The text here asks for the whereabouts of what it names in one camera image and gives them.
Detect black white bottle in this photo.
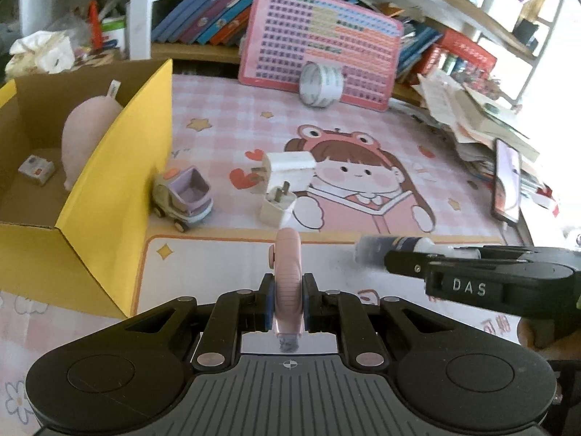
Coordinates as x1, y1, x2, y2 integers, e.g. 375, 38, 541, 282
354, 235, 480, 268

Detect pink handheld fan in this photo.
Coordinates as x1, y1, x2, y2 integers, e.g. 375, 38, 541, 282
269, 227, 303, 353

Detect small white plug adapter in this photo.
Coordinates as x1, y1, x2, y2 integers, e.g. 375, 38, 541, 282
259, 181, 297, 229

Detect toy dump truck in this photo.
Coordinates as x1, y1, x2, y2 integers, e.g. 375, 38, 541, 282
151, 165, 214, 233

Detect large white charger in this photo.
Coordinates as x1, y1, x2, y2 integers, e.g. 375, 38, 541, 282
251, 151, 316, 192

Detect clear tape roll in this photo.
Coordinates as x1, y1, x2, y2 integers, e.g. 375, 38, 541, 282
298, 62, 345, 108

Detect pink plush pig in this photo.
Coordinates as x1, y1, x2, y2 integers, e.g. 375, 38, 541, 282
61, 80, 123, 192

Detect small white red box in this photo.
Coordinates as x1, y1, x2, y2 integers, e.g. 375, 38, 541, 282
18, 154, 56, 186

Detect pink checkered tablecloth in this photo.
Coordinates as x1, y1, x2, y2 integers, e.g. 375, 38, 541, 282
1, 71, 519, 435

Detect smartphone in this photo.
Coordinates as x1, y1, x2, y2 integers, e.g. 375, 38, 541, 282
491, 139, 522, 225

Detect stack of papers and books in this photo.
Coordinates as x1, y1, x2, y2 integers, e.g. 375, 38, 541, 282
393, 70, 559, 215

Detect red book box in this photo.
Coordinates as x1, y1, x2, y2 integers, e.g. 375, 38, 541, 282
412, 29, 496, 79

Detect yellow cardboard box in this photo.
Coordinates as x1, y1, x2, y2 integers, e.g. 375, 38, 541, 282
1, 60, 172, 318

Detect pink keyboard learning board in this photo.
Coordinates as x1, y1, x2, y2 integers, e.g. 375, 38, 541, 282
238, 0, 403, 111

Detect row of books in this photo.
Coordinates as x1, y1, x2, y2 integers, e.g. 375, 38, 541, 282
151, 0, 441, 80

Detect crumpled white bag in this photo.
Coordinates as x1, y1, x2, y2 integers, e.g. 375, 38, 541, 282
5, 31, 76, 79

